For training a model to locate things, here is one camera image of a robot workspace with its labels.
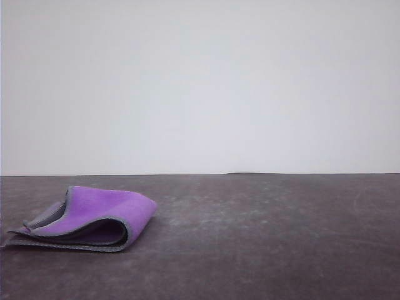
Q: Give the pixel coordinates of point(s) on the grey table cloth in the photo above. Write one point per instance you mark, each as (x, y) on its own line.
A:
(265, 243)

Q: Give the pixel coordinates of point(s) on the purple towel with grey hem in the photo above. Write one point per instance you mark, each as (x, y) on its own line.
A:
(93, 215)

